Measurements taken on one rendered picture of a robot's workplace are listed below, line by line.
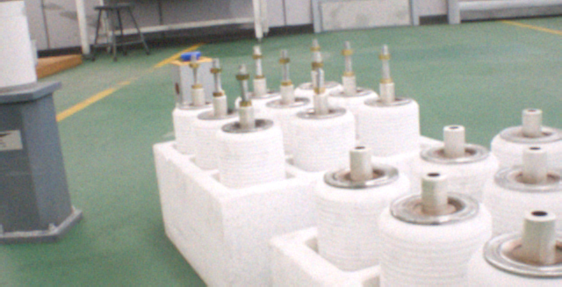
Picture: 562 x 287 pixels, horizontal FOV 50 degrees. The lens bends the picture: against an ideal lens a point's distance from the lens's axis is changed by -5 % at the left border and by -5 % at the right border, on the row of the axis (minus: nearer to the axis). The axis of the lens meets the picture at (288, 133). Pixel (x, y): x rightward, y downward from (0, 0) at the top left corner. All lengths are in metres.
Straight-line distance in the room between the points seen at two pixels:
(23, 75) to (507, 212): 0.97
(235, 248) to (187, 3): 5.45
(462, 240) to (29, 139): 0.94
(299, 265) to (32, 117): 0.77
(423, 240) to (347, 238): 0.13
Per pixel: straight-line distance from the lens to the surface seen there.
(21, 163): 1.29
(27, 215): 1.32
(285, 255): 0.65
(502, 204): 0.58
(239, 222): 0.85
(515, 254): 0.46
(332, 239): 0.62
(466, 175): 0.66
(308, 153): 0.92
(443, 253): 0.50
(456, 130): 0.68
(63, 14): 6.62
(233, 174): 0.88
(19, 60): 1.29
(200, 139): 0.99
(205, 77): 1.27
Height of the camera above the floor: 0.44
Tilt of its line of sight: 13 degrees down
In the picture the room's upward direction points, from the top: 5 degrees counter-clockwise
